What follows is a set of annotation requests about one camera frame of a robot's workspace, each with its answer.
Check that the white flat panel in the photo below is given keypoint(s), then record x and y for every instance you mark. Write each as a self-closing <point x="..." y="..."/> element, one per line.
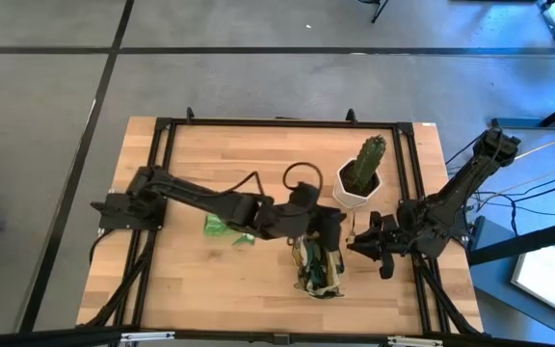
<point x="545" y="279"/>

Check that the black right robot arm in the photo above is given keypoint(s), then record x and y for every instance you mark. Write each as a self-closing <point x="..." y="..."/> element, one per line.
<point x="451" y="202"/>

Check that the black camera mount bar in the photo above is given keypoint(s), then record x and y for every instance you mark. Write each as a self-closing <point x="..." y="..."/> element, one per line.
<point x="65" y="336"/>

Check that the black diagonal metal beam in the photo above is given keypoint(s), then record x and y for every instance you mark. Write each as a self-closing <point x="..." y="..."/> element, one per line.
<point x="537" y="239"/>

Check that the white faceted plant pot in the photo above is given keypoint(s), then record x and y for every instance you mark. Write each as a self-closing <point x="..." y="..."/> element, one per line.
<point x="347" y="200"/>

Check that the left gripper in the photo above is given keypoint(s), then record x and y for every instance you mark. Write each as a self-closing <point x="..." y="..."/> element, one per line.
<point x="306" y="219"/>

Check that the black chair base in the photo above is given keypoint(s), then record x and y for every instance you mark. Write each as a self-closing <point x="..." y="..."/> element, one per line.
<point x="377" y="10"/>

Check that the green cactus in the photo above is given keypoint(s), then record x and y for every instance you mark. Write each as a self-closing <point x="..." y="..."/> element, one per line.
<point x="369" y="159"/>

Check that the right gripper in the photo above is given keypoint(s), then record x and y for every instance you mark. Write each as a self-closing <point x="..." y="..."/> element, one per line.
<point x="390" y="238"/>

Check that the green plastic spray bottle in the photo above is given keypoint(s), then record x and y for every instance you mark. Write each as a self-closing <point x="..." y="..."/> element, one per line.
<point x="215" y="226"/>

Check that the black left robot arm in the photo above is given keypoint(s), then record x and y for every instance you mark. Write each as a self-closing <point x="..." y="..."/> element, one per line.
<point x="200" y="197"/>

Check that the tan and green gardening bag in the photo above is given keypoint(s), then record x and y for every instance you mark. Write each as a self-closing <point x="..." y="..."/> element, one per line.
<point x="321" y="274"/>

